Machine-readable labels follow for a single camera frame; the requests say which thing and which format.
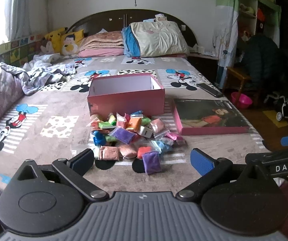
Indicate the yellow cartoon cushion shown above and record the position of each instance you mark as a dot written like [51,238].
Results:
[71,42]

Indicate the bedside table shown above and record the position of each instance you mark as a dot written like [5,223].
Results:
[202,55]

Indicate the wooden stool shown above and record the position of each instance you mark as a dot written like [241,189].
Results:
[236,76]

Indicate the dark jacket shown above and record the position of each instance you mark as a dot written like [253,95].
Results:
[264,60]

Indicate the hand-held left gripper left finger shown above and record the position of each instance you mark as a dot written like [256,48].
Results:
[82,158]

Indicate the folded pink blanket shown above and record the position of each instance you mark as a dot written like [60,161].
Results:
[101,44]

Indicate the green fabric wardrobe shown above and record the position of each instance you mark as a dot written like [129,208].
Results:
[230,17]

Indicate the pink plastic basin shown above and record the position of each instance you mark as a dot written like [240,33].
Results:
[241,100]

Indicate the pile of colourful clay packets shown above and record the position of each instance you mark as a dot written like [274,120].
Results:
[131,136]

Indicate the colourful foam wall mat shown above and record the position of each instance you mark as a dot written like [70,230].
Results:
[11,51]

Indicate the cream and blue pillow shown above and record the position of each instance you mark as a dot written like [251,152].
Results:
[156,39]

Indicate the dark wooden headboard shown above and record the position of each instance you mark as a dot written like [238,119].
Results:
[113,20]

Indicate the small box on headboard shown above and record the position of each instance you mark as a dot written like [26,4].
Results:
[160,17]

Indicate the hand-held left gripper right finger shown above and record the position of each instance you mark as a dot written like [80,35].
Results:
[202,162]

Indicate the black smartphone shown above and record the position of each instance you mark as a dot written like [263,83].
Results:
[209,89]

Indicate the pink box lid with picture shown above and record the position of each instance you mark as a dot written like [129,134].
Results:
[209,116]

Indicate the white charger plug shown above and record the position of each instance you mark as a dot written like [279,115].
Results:
[144,132]

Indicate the white toy tricycle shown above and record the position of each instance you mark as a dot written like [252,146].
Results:
[283,104]

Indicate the crumpled light clothes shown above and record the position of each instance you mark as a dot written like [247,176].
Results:
[46,72]

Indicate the cartoon printed bed sheet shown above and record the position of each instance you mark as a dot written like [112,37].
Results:
[58,100]

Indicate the pink cardboard box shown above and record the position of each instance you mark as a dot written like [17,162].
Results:
[126,98]

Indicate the yellow plush toy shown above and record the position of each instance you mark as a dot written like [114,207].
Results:
[53,39]

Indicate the yellow floor mat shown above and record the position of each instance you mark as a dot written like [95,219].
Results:
[275,118]

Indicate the white plush toy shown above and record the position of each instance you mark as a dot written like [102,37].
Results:
[46,47]

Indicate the white curtain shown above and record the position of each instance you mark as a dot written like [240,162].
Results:
[21,5]

